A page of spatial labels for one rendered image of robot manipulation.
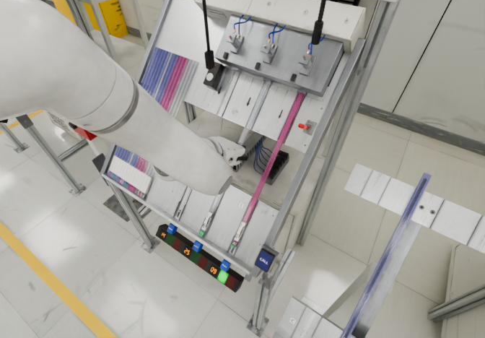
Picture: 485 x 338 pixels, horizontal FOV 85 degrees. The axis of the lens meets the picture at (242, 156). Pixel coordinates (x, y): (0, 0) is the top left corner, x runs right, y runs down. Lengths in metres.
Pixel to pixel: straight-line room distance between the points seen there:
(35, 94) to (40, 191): 2.03
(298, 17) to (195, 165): 0.50
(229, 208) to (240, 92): 0.36
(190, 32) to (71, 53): 0.75
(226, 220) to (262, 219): 0.11
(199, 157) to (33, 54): 0.27
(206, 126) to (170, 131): 0.95
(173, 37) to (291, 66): 0.47
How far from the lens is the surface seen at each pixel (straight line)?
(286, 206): 0.76
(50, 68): 0.29
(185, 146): 0.45
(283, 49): 0.78
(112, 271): 1.76
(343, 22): 0.76
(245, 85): 0.85
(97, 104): 0.33
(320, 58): 0.75
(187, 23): 1.04
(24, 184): 2.43
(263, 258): 0.77
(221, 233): 0.86
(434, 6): 2.28
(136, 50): 2.19
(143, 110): 0.38
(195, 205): 0.89
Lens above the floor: 1.52
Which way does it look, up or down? 47 degrees down
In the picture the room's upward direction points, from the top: straight up
